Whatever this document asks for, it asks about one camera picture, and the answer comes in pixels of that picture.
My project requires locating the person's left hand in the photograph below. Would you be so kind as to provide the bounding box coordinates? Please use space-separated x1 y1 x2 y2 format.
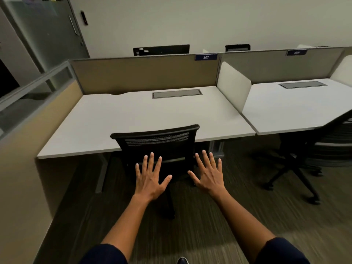
135 152 173 202

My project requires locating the black chair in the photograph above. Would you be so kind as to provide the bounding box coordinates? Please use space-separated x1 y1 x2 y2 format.
261 109 352 206
110 124 201 220

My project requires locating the tan fabric desk partition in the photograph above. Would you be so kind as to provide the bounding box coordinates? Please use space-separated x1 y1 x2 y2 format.
68 53 220 95

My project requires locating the navy left sleeve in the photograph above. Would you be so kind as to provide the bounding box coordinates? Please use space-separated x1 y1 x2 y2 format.
80 243 128 264

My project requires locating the grey fabric desk partition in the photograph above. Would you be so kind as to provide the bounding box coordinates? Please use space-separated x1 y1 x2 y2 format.
219 47 346 84

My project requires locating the navy right sleeve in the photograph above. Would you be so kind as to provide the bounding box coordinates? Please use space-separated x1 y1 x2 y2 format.
254 237 311 264

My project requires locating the person's right hand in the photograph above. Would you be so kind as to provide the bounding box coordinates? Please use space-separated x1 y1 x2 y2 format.
187 150 229 202

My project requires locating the silver door handle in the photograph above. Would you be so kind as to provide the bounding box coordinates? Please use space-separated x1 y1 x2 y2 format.
68 15 80 36

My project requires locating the black computer monitor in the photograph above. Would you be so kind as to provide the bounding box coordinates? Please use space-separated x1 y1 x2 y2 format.
133 44 191 57

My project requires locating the grey glass door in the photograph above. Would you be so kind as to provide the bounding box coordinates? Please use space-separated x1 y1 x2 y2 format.
1 0 91 73

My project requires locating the navy sleeve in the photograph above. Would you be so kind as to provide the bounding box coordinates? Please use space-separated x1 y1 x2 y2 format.
254 237 311 264
80 243 128 264

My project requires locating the grey desk cable cover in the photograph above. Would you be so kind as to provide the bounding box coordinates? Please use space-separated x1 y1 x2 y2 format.
278 81 328 89
151 89 203 99

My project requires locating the person's left forearm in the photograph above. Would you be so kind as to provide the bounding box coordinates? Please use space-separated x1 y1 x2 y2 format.
101 192 153 263

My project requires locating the person's right forearm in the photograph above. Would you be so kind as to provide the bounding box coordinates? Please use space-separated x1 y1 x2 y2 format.
212 190 277 263

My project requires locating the tan glass-topped side partition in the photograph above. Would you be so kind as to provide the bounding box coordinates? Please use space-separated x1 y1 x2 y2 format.
0 59 84 264

